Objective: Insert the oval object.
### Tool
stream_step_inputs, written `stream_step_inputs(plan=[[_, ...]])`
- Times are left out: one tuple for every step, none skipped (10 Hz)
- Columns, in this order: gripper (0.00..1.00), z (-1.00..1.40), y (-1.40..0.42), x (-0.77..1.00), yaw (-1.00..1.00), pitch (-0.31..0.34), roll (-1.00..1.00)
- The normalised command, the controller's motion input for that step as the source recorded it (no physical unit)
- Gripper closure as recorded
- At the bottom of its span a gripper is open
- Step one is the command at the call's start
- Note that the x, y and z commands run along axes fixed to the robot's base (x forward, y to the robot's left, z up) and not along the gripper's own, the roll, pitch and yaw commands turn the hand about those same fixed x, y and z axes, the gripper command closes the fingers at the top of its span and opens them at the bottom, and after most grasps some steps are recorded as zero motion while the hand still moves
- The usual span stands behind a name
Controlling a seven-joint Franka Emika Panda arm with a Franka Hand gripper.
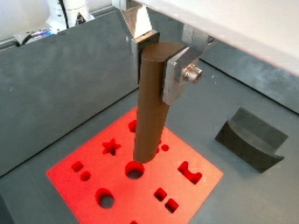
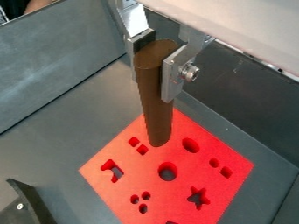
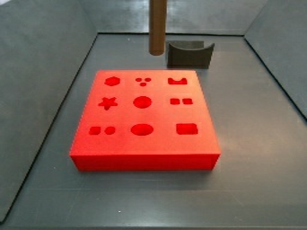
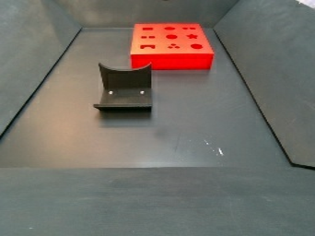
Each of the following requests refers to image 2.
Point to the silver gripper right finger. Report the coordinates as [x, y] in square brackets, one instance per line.
[177, 65]

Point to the dark brown oval peg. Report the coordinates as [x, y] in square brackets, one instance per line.
[157, 111]

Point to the black curved peg holder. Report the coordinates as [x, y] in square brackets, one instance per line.
[27, 209]

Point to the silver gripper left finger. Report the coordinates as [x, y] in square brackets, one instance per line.
[139, 33]

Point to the red shape sorter block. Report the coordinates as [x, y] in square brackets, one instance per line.
[180, 183]

